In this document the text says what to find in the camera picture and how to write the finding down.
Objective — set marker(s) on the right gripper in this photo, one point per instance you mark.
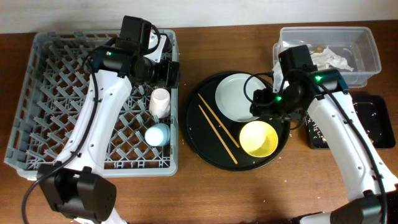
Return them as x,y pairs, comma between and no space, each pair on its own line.
262,100

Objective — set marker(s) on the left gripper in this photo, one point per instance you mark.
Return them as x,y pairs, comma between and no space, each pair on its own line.
161,79

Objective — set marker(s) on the pink cup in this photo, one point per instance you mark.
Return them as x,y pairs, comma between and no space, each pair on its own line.
160,103

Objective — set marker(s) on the grey round plate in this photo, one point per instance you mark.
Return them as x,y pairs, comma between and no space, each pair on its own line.
230,98

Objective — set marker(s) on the yellow bowl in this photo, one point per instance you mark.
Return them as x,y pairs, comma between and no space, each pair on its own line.
258,139

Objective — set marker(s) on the wooden chopstick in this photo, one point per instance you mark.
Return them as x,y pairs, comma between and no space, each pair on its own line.
218,135
219,121

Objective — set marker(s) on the food scraps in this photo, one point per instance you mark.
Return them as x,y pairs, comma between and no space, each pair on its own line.
316,139

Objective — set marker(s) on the blue cup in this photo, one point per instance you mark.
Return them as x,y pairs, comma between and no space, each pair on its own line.
158,135

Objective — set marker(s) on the white napkin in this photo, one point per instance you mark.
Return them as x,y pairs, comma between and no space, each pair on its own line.
328,59

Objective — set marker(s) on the gold foil wrapper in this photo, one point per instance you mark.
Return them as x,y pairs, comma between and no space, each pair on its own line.
319,49

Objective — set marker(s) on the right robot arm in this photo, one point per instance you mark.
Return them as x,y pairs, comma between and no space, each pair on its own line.
324,95

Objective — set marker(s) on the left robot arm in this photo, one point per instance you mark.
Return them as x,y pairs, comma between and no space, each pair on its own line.
74,185

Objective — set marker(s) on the grey dishwasher rack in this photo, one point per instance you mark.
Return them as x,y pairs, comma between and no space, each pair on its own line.
52,95

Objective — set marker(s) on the round black tray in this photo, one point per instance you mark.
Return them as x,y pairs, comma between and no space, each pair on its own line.
203,140

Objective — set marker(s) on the clear plastic bin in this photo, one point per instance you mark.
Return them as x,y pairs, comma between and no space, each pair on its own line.
355,44

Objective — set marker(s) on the black rectangular tray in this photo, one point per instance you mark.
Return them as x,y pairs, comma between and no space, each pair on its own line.
373,115

